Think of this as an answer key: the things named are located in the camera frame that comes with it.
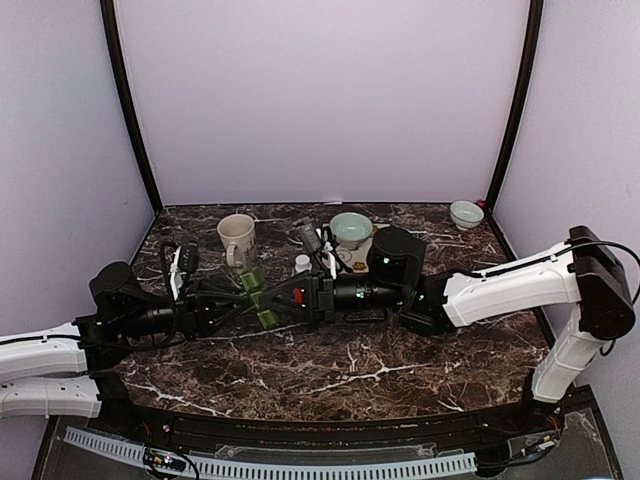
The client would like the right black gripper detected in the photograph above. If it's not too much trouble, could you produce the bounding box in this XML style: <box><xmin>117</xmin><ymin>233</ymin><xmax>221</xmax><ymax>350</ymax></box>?
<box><xmin>260</xmin><ymin>268</ymin><xmax>407</xmax><ymax>324</ymax></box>

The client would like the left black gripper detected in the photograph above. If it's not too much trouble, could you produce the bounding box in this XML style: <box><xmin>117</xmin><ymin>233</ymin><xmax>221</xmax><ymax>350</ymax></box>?
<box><xmin>119</xmin><ymin>278</ymin><xmax>251</xmax><ymax>342</ymax></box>

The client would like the white pill bottle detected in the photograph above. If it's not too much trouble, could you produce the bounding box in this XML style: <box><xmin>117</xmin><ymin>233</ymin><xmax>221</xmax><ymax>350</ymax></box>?
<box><xmin>294</xmin><ymin>254</ymin><xmax>312</xmax><ymax>274</ymax></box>

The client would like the green pill organizer box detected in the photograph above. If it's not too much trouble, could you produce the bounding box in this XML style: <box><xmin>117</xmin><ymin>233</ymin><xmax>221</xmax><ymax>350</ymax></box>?
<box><xmin>240</xmin><ymin>267</ymin><xmax>280</xmax><ymax>330</ymax></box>

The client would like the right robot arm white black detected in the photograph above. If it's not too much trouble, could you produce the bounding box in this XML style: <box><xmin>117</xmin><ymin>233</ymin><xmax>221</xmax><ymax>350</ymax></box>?
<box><xmin>260</xmin><ymin>226</ymin><xmax>637</xmax><ymax>434</ymax></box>

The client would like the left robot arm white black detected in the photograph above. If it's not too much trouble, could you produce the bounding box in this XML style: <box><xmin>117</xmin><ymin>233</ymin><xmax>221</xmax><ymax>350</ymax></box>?
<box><xmin>1</xmin><ymin>261</ymin><xmax>251</xmax><ymax>436</ymax></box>

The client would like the floral square coaster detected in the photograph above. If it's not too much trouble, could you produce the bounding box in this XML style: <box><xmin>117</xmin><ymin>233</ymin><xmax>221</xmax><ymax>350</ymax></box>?
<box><xmin>333</xmin><ymin>224</ymin><xmax>386</xmax><ymax>273</ymax></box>

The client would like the cream ceramic mug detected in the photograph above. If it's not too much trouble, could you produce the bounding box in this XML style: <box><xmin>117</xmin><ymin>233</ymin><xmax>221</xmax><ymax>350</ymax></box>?
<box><xmin>217</xmin><ymin>214</ymin><xmax>257</xmax><ymax>270</ymax></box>

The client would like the celadon green bowl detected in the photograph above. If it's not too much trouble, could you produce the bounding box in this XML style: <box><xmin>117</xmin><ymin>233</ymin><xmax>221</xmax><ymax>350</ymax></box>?
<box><xmin>329</xmin><ymin>212</ymin><xmax>373</xmax><ymax>249</ymax></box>

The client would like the small circuit board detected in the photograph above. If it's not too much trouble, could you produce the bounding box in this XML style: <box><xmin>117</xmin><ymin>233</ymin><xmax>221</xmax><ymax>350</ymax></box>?
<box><xmin>142</xmin><ymin>448</ymin><xmax>188</xmax><ymax>473</ymax></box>

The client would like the small white bowl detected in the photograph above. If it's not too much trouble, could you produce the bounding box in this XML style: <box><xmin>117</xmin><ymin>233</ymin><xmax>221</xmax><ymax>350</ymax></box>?
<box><xmin>449</xmin><ymin>200</ymin><xmax>485</xmax><ymax>231</ymax></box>

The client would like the white slotted cable duct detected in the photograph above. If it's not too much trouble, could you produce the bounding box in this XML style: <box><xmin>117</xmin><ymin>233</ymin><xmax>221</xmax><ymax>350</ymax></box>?
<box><xmin>63</xmin><ymin>427</ymin><xmax>477</xmax><ymax>480</ymax></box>

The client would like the black left frame post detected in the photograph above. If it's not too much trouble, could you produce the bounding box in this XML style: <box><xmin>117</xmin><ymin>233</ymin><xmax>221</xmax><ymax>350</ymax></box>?
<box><xmin>99</xmin><ymin>0</ymin><xmax>164</xmax><ymax>216</ymax></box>

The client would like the black frame post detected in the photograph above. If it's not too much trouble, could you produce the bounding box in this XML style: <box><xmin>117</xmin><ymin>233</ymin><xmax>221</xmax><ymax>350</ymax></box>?
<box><xmin>485</xmin><ymin>0</ymin><xmax>544</xmax><ymax>212</ymax></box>
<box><xmin>99</xmin><ymin>0</ymin><xmax>164</xmax><ymax>216</ymax></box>

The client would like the black right frame post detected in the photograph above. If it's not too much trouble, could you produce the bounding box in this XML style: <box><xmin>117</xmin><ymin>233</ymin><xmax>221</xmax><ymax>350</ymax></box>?
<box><xmin>485</xmin><ymin>0</ymin><xmax>544</xmax><ymax>212</ymax></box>

